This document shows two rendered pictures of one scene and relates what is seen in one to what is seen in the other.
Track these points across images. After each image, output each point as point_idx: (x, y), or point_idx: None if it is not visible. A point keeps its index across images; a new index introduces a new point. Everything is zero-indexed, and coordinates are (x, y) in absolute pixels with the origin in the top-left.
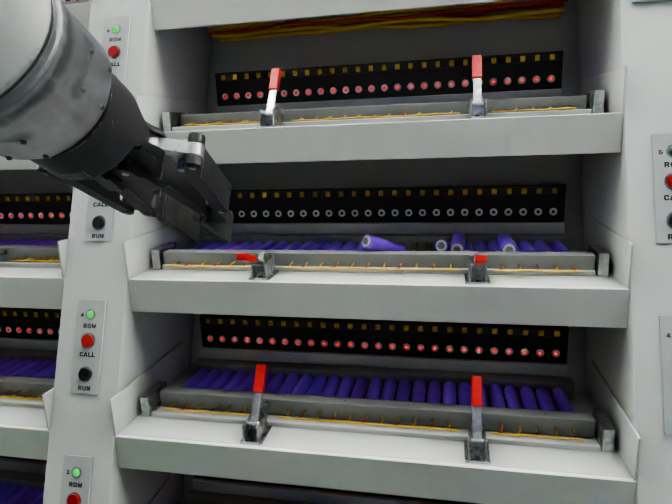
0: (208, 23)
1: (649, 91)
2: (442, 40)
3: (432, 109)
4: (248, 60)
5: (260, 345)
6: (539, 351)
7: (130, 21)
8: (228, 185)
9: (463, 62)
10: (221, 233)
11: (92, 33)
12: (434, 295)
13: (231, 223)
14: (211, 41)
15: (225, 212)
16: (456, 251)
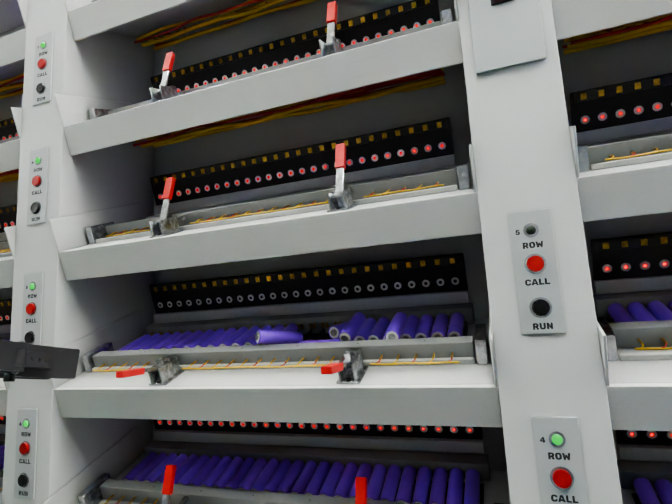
0: (110, 144)
1: (501, 166)
2: (344, 118)
3: (312, 198)
4: (183, 159)
5: (201, 427)
6: (452, 428)
7: (48, 151)
8: (18, 346)
9: (356, 141)
10: (54, 376)
11: (22, 166)
12: (307, 397)
13: (75, 359)
14: (152, 146)
15: (20, 372)
16: (341, 341)
